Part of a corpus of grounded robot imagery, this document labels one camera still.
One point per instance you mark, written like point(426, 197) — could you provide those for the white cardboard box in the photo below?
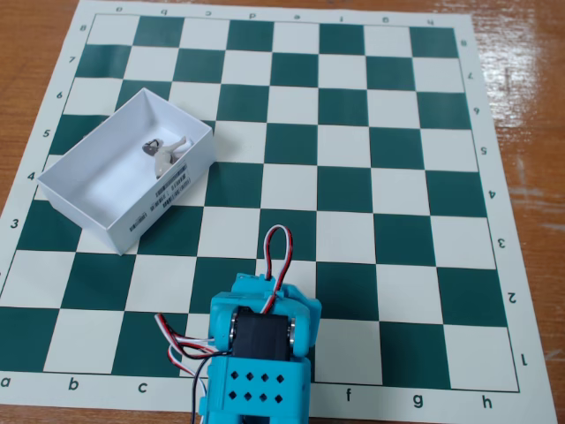
point(101, 190)

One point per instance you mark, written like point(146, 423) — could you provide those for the small grey white toy horse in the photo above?
point(164, 154)

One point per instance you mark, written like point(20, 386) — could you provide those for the cyan robot arm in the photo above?
point(260, 388)

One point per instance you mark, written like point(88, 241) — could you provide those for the green white chessboard mat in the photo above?
point(344, 146)

